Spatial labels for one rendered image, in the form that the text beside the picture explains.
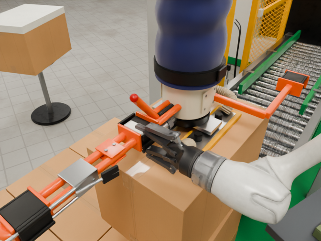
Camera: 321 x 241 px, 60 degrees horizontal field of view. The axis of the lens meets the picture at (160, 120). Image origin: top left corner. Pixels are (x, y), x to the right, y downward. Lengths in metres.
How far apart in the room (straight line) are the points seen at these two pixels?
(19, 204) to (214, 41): 0.61
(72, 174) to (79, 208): 0.78
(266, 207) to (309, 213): 0.66
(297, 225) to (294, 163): 0.48
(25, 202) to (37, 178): 1.01
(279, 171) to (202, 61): 0.35
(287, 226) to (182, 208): 0.53
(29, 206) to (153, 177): 0.36
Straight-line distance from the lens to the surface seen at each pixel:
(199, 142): 0.92
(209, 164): 0.65
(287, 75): 1.11
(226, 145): 0.96
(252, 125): 1.08
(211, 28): 0.77
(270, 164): 0.76
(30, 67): 2.52
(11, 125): 3.14
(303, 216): 1.25
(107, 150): 0.72
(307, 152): 0.76
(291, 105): 2.29
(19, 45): 2.47
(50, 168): 1.68
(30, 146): 2.78
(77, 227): 1.39
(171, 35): 0.78
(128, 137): 0.77
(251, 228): 2.07
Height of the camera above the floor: 1.67
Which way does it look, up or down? 36 degrees down
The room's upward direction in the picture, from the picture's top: straight up
